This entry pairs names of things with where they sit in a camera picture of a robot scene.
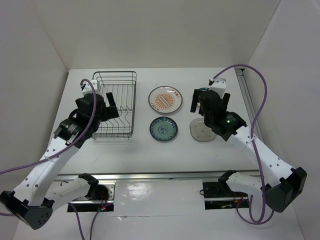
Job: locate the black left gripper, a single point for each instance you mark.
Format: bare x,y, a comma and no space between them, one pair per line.
109,111

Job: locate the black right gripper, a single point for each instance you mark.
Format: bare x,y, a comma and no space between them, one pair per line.
194,100

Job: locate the clear glass plate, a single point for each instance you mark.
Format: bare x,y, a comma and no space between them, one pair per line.
200,132

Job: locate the white plate orange sunburst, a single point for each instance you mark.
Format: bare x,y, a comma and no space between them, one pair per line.
165,99

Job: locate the blue patterned plate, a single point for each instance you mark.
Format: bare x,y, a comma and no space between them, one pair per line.
163,129

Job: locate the white plate teal red rim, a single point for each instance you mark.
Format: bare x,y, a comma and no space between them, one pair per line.
204,89

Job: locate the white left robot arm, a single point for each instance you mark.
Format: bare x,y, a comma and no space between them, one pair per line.
32,201

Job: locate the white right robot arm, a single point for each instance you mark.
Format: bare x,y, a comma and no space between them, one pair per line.
280,184

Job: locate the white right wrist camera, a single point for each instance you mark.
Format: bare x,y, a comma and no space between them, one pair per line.
218,85

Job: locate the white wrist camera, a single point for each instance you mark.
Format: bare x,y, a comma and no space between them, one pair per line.
90,86
218,85

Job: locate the grey wire dish rack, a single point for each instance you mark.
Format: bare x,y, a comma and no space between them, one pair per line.
122,85

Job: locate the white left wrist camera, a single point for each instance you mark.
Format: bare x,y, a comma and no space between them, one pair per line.
90,86

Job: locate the aluminium side rail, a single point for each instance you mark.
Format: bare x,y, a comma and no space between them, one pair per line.
246,110

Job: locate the aluminium front rail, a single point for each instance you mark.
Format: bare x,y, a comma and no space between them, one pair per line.
159,175

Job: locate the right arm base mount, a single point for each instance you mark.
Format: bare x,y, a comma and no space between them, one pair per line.
216,199

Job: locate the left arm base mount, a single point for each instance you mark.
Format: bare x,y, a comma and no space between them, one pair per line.
102,199

